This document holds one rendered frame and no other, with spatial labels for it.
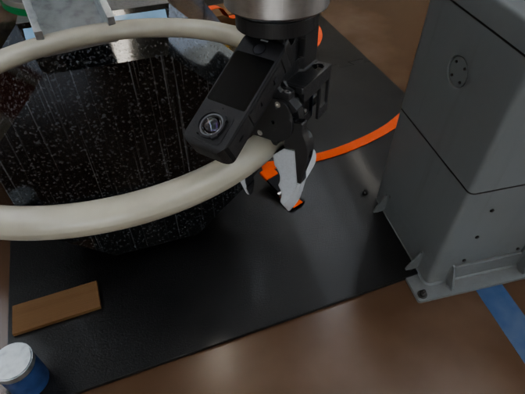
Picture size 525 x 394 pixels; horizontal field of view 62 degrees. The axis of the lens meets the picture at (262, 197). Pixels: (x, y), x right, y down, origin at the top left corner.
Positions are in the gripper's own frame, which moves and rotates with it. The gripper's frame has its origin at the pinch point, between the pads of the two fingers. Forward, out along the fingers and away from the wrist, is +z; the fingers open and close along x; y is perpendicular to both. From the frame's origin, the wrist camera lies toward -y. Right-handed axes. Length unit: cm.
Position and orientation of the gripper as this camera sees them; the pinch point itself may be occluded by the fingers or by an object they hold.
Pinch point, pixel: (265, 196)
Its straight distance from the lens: 50.0
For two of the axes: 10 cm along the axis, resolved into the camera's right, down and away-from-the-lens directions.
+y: 5.3, -5.7, 6.3
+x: -8.5, -3.4, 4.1
